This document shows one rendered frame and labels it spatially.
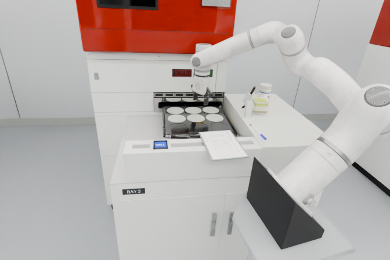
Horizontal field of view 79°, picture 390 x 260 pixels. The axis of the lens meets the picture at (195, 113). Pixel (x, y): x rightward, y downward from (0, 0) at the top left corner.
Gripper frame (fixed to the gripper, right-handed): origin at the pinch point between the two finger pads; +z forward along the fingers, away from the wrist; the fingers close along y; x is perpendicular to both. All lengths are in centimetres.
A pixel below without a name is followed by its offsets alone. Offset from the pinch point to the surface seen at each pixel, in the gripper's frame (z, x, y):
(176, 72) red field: -12.4, -2.9, -19.6
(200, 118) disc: 8.0, -4.0, 5.4
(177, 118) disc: 8.0, -14.5, -1.6
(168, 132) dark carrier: 8.0, -27.0, 8.0
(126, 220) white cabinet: 36, -57, 20
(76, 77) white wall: 35, -16, -202
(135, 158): 4, -52, 23
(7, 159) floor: 98, -99, -169
